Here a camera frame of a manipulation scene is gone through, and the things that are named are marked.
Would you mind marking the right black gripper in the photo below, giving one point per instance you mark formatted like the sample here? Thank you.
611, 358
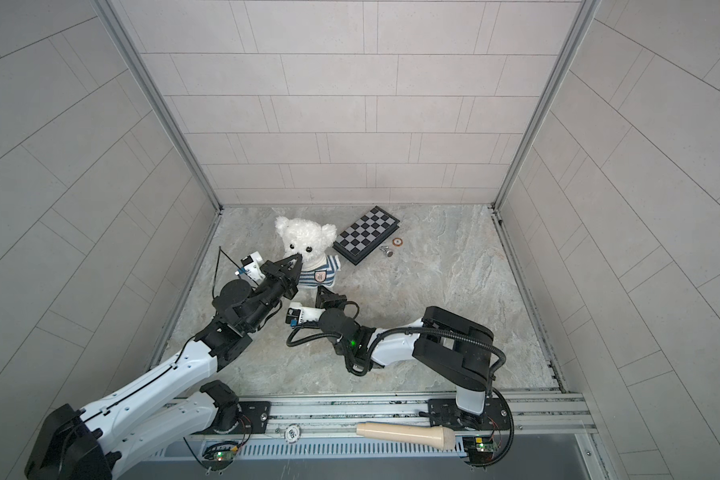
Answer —
327, 300

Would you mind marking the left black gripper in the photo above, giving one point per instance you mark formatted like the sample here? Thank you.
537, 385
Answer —
277, 276

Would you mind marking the white teddy bear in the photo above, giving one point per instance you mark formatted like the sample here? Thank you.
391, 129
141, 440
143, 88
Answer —
306, 237

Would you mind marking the blue white striped sweater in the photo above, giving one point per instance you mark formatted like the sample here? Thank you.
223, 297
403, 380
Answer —
324, 275

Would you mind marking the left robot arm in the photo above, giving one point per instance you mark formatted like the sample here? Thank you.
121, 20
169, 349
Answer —
178, 397

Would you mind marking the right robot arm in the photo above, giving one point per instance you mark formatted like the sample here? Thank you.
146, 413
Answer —
452, 346

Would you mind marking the black folded chess board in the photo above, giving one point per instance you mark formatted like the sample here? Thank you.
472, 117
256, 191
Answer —
367, 233

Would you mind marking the white round knob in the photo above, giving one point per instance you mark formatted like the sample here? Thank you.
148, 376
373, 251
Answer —
292, 433

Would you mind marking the right green circuit board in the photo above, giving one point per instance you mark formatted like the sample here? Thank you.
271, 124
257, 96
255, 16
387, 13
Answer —
479, 450

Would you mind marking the green circuit board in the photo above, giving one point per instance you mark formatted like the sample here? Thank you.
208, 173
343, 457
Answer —
479, 450
221, 455

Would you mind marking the left green circuit board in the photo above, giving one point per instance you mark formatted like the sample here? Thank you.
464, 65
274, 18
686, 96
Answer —
221, 455

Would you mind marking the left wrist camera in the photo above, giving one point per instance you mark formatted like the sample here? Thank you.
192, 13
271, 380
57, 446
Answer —
250, 267

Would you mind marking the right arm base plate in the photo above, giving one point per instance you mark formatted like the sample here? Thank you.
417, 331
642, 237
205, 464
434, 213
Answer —
496, 415

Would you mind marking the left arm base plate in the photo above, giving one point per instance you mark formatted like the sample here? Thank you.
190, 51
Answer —
246, 417

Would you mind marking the beige handle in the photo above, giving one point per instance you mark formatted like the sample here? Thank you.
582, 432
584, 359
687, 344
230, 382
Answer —
438, 437

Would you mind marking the aluminium mounting rail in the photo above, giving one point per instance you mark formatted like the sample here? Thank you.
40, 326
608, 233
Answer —
533, 411

